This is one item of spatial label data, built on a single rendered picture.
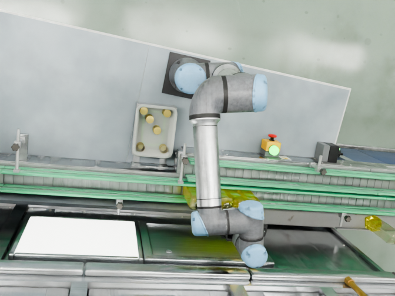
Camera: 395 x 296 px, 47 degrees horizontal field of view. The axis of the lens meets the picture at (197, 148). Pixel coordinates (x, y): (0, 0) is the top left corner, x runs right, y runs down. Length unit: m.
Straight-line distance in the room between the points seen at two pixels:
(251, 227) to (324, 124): 0.98
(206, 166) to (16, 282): 0.66
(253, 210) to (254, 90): 0.36
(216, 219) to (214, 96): 0.37
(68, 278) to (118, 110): 0.80
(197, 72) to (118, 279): 0.80
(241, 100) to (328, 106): 0.92
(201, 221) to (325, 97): 1.09
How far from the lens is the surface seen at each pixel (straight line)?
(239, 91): 1.36
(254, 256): 1.40
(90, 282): 1.49
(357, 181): 2.24
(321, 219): 2.22
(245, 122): 2.09
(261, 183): 1.97
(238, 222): 1.37
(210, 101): 1.35
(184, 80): 1.76
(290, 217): 2.16
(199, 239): 1.79
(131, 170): 1.93
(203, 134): 1.35
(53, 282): 1.49
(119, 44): 1.97
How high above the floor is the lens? 2.72
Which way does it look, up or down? 73 degrees down
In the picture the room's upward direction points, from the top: 141 degrees clockwise
